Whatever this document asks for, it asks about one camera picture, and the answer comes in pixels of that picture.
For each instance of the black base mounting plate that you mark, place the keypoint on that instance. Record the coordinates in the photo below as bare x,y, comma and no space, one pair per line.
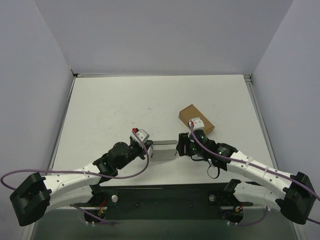
201,201

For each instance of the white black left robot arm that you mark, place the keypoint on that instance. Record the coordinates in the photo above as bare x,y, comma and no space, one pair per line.
33,197

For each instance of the brown folded cardboard box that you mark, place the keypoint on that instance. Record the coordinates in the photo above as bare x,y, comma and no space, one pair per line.
191,112

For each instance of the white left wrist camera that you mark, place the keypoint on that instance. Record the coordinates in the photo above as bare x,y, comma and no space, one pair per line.
139,136

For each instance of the white paper box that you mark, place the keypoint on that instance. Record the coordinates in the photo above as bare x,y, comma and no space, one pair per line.
163,150

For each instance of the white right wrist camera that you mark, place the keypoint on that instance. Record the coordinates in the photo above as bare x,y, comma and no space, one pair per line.
196,124

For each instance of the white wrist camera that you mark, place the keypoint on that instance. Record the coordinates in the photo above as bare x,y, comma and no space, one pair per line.
196,124
139,136

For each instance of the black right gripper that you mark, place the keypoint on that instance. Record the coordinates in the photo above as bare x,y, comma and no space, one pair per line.
182,146

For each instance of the aluminium table frame rail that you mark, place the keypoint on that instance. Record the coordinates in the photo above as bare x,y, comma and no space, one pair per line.
250,87

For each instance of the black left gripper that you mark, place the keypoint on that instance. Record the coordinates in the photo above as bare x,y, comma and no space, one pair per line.
147,148

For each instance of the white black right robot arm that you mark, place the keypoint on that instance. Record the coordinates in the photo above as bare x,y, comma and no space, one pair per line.
292,194

